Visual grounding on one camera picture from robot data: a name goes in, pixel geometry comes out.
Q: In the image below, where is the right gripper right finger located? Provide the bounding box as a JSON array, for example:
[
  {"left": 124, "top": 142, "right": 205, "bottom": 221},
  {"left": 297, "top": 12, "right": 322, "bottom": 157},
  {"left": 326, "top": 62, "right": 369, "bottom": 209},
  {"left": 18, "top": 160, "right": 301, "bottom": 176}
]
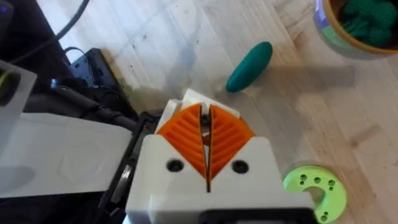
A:
[{"left": 208, "top": 105, "right": 289, "bottom": 196}]

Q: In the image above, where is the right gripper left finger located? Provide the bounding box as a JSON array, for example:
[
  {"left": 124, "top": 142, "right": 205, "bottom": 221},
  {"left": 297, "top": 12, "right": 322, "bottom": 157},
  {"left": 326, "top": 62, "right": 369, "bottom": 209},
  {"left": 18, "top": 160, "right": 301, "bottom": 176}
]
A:
[{"left": 126, "top": 103, "right": 208, "bottom": 215}]

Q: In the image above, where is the green toy cucumber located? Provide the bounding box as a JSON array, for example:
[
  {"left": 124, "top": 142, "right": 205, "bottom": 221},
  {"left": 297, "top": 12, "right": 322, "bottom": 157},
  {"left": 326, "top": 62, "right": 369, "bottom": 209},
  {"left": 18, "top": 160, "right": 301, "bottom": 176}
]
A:
[{"left": 225, "top": 41, "right": 274, "bottom": 93}]

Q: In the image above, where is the green disc with holes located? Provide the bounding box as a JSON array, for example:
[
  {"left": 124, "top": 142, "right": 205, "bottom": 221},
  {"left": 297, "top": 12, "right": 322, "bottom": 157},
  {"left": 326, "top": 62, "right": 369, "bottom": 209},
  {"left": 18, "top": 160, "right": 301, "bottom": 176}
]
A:
[{"left": 282, "top": 164, "right": 348, "bottom": 224}]

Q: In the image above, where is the black box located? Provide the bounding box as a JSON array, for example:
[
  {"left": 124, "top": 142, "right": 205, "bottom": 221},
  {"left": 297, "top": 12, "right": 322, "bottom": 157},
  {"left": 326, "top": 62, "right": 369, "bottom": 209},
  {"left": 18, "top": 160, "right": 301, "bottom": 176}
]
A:
[{"left": 69, "top": 47, "right": 125, "bottom": 94}]

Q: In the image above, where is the tub with green toys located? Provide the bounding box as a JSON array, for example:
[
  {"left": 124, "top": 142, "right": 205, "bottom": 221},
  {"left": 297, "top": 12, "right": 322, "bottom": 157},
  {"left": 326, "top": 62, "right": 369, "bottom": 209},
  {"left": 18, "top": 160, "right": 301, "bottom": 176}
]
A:
[{"left": 313, "top": 0, "right": 398, "bottom": 60}]

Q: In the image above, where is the black rail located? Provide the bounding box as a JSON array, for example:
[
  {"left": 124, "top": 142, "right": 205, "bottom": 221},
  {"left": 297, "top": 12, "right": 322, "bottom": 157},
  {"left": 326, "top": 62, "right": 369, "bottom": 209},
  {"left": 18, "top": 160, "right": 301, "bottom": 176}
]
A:
[{"left": 98, "top": 110, "right": 164, "bottom": 216}]

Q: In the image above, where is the black cable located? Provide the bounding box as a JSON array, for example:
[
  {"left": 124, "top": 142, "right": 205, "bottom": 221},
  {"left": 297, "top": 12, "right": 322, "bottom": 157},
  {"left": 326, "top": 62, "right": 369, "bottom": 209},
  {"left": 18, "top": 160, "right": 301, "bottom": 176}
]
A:
[{"left": 9, "top": 0, "right": 91, "bottom": 65}]

